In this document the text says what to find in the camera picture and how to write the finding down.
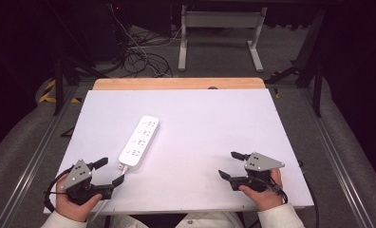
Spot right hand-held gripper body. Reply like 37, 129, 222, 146
228, 152, 286, 193

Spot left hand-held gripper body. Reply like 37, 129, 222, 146
60, 159, 115, 205

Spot white power strip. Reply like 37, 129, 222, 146
118, 115, 160, 169

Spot person's left hand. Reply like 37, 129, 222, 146
55, 176, 103, 223

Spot person's right hand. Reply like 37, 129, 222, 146
237, 168, 287, 213

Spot white table board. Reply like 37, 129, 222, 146
43, 88, 315, 216

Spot person's light clothing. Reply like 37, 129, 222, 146
108, 211, 246, 228

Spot yellow black hazard tape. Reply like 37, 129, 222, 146
38, 79, 83, 105

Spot black metal stand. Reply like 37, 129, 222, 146
265, 8, 327, 119
51, 56, 109, 117

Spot wooden table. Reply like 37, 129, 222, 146
92, 77, 267, 91

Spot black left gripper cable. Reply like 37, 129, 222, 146
43, 166, 75, 213

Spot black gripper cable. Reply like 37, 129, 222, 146
43, 166, 75, 213
267, 177, 289, 205

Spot white power strip cable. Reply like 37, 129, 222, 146
89, 161, 130, 222

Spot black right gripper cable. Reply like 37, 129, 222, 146
267, 177, 289, 205

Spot aluminium floor rail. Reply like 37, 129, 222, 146
0, 85, 83, 228
298, 87, 375, 228

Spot black cable beside table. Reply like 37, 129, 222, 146
298, 160, 321, 228

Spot tangle of black floor cables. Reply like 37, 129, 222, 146
108, 18, 190, 79

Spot thin white floor cable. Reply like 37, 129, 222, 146
108, 3, 151, 65

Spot white metal desk frame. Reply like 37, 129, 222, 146
178, 5, 269, 73

